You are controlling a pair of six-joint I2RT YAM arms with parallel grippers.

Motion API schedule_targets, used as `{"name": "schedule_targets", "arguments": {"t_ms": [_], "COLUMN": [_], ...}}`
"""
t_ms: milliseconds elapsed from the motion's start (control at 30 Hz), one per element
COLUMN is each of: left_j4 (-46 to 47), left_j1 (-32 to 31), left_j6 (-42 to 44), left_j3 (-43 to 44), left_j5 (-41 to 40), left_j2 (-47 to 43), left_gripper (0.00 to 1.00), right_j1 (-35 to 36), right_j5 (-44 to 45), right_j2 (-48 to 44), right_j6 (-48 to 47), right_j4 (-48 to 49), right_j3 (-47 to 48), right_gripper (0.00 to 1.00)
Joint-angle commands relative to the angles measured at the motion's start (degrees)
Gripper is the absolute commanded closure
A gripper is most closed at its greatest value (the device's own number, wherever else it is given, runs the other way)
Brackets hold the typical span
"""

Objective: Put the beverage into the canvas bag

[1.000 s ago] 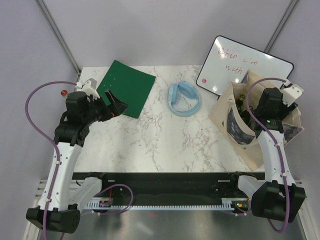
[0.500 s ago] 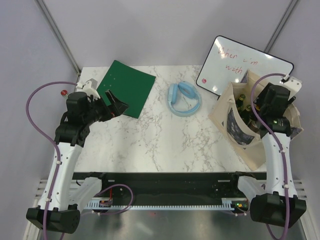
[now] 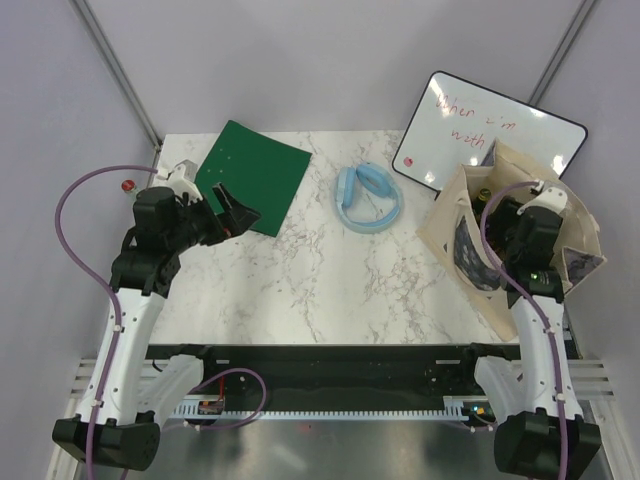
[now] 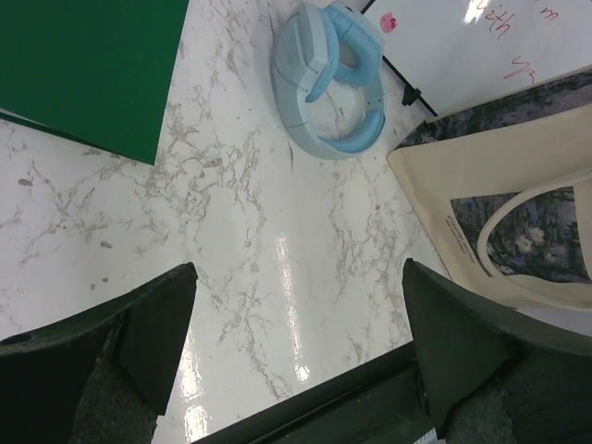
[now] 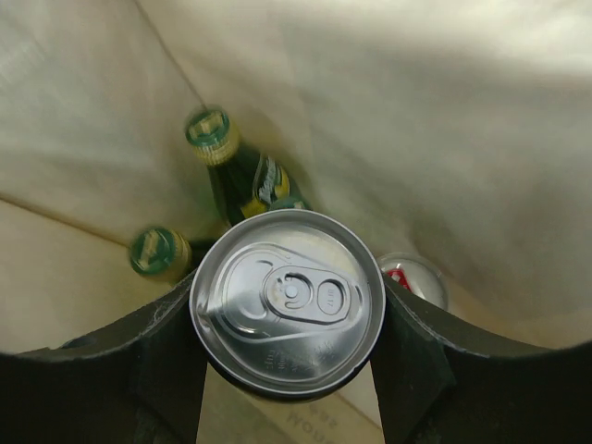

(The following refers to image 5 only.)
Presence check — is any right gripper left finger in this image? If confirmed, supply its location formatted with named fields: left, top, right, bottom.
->
left=1, top=277, right=206, bottom=443

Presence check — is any green bottle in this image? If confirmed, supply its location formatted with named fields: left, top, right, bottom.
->
left=128, top=226, right=216, bottom=284
left=184, top=107, right=299, bottom=226
left=269, top=195, right=311, bottom=211

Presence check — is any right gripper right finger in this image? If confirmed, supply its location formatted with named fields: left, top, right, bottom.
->
left=371, top=277, right=591, bottom=443

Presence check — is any beige canvas bag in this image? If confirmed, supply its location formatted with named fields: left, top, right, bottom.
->
left=1, top=1, right=591, bottom=443

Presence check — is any silver beverage can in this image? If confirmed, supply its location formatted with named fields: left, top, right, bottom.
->
left=377, top=253, right=450, bottom=311

